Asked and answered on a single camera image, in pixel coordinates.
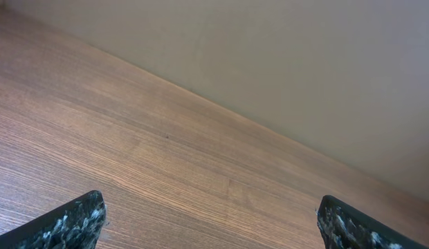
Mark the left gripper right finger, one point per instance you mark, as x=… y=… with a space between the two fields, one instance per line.
x=344 y=227

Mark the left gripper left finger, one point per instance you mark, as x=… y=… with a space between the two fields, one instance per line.
x=73 y=225

